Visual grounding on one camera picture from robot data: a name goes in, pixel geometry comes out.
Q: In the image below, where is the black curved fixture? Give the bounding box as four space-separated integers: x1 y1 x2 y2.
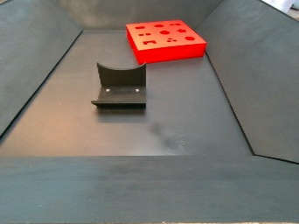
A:
91 64 146 107

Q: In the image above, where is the red block with shaped holes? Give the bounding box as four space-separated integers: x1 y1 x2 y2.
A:
126 20 207 64

